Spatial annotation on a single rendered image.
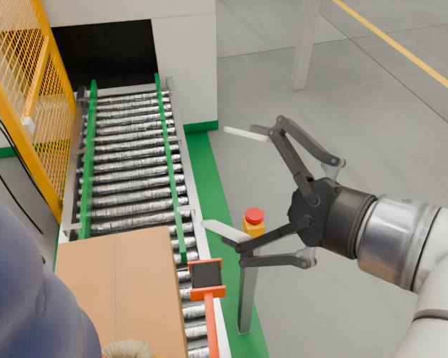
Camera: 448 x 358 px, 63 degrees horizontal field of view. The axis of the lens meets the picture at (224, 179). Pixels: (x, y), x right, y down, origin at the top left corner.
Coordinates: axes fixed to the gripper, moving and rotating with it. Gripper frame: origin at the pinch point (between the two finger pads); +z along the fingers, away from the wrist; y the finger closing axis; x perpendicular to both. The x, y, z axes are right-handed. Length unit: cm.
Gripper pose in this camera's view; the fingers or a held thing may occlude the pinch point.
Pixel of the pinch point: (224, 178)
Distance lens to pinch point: 51.0
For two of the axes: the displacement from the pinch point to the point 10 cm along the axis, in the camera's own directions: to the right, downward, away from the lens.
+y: 2.4, -9.6, -1.3
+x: -5.9, -0.4, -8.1
